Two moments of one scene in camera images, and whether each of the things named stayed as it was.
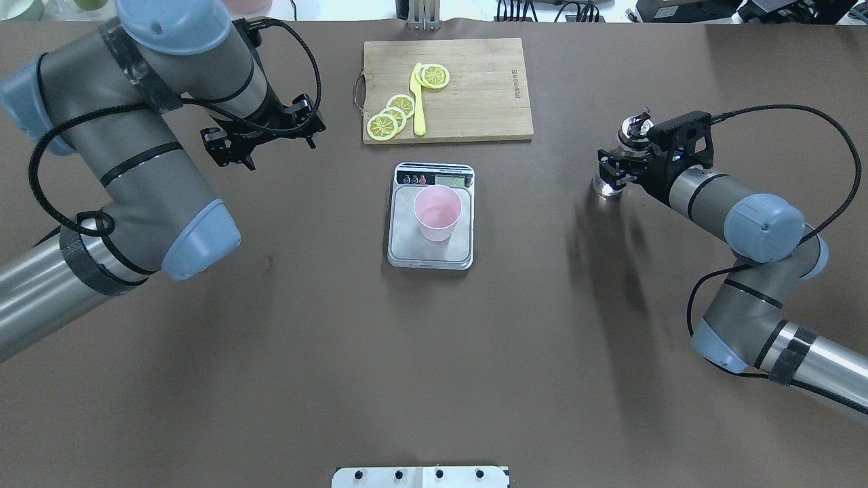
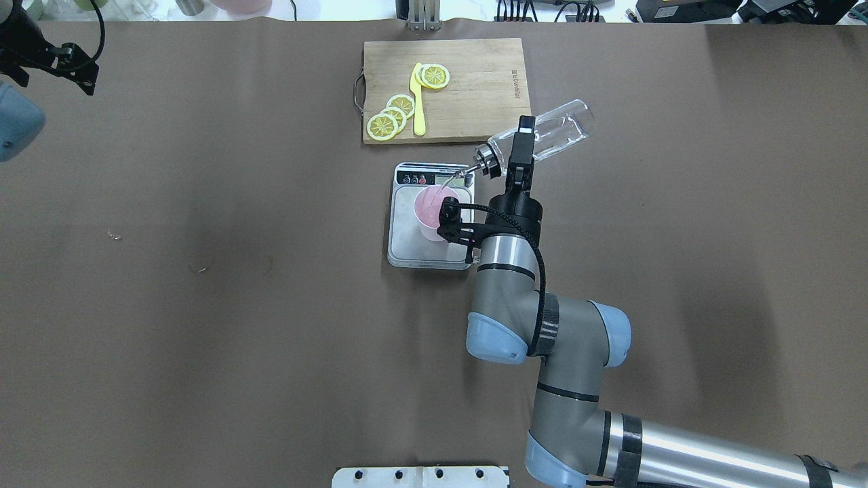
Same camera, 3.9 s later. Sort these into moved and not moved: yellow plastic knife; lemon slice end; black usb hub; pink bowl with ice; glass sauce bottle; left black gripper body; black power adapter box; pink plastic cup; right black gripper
Moved: glass sauce bottle; left black gripper body; right black gripper
Not moved: black usb hub; pink bowl with ice; lemon slice end; pink plastic cup; black power adapter box; yellow plastic knife
